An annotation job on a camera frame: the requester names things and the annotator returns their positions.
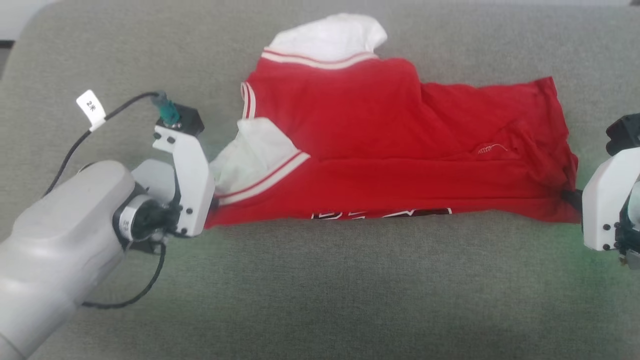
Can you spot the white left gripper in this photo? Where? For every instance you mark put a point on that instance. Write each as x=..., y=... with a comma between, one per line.
x=195, y=185

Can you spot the red white basketball jersey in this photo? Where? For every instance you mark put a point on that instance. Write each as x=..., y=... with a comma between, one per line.
x=375, y=125

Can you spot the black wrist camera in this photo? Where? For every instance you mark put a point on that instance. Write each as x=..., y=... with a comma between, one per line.
x=625, y=132
x=190, y=120

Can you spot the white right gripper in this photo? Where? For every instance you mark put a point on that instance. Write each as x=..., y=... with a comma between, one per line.
x=605, y=200

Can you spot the grey fabric sofa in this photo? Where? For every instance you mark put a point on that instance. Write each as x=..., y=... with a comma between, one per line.
x=320, y=290

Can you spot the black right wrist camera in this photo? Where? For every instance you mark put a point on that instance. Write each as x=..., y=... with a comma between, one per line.
x=625, y=132

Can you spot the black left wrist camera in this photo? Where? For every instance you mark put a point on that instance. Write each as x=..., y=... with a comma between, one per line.
x=190, y=120

